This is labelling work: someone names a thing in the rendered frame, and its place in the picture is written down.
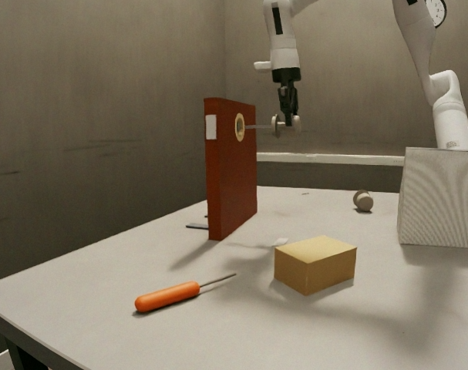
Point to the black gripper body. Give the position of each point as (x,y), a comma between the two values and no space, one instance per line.
(286,77)

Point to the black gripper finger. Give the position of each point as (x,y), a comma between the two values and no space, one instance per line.
(287,105)
(295,106)

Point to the cream door knob with square spindle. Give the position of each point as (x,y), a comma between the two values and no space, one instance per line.
(276,127)

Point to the orange-handled screwdriver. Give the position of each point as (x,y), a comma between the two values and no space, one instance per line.
(173,294)

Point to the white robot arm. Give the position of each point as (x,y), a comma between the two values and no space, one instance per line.
(418,30)

